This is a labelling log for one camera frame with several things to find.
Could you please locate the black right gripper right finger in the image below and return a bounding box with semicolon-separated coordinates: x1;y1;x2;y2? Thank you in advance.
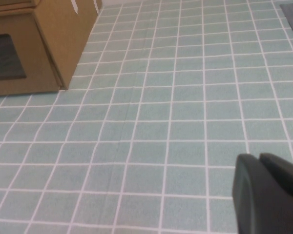
259;152;293;203

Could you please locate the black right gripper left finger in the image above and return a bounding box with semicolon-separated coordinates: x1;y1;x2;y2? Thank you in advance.
231;153;293;234

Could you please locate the cardboard drawer with window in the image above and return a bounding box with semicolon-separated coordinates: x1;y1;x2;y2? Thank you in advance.
0;10;65;97

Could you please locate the cardboard shoe box sleeve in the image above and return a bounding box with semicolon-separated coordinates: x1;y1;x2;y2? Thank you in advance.
0;0;104;91

